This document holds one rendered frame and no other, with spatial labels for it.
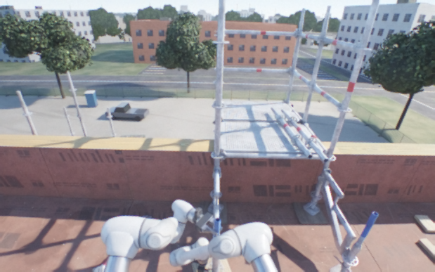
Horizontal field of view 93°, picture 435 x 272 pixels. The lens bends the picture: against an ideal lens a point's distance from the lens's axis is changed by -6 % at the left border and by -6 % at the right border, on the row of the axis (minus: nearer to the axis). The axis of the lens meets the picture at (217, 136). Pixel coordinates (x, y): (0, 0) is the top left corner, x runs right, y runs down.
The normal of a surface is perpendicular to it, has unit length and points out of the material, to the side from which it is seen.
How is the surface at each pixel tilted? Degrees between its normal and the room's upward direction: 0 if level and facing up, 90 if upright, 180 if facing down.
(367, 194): 90
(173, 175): 90
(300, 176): 90
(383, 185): 90
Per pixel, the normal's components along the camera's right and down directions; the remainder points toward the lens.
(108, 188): 0.00, 0.48
